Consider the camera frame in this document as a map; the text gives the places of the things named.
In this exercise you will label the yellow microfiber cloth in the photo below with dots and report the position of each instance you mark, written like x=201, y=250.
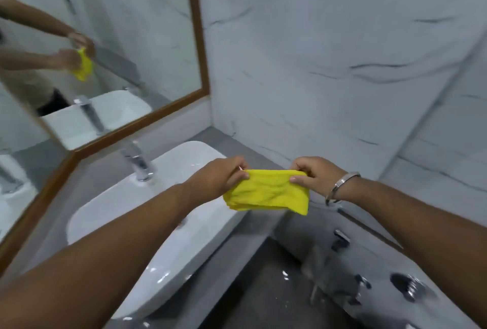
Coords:
x=268, y=192

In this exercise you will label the person's right hand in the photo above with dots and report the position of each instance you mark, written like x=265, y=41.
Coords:
x=321, y=176

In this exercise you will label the round chrome wall valve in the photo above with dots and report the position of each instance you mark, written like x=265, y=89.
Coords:
x=409, y=287

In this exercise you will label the person's right forearm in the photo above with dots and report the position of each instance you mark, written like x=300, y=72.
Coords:
x=422, y=226

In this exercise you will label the chrome sink faucet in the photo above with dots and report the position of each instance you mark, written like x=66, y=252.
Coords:
x=137, y=161

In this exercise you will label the large wooden framed mirror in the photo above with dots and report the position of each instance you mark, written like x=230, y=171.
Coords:
x=144, y=28

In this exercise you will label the white ceramic sink basin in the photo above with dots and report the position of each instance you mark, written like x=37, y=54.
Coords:
x=178, y=249

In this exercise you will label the person's left hand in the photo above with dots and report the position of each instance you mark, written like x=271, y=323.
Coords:
x=213, y=182

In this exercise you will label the narrow wooden framed mirror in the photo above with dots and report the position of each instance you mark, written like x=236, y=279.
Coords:
x=17, y=188

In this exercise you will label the person's right thumb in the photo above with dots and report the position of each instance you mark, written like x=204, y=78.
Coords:
x=298, y=180

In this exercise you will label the person's left forearm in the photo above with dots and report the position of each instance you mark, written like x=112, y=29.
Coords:
x=99, y=260

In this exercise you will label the person's left thumb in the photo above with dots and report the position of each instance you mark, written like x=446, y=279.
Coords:
x=237, y=180

